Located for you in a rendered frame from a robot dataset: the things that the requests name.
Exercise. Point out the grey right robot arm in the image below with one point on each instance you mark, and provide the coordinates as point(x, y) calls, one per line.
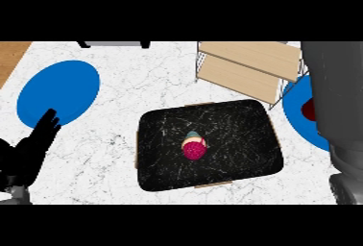
point(338, 93)

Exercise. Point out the blue oval plate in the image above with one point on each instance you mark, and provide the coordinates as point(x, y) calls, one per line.
point(59, 91)
point(297, 112)

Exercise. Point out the grey appliance with black legs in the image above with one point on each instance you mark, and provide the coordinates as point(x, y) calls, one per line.
point(114, 44)

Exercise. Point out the pink frosted cupcake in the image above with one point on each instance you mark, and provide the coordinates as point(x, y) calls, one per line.
point(195, 150)

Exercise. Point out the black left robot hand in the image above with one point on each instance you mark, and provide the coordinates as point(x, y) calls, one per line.
point(28, 153)

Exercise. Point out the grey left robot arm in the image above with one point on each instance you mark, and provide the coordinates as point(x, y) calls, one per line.
point(17, 196)

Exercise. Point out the black speckled tray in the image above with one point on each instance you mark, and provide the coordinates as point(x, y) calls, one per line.
point(232, 137)

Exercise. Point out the dark red food item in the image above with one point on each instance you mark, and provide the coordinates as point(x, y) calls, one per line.
point(309, 110)

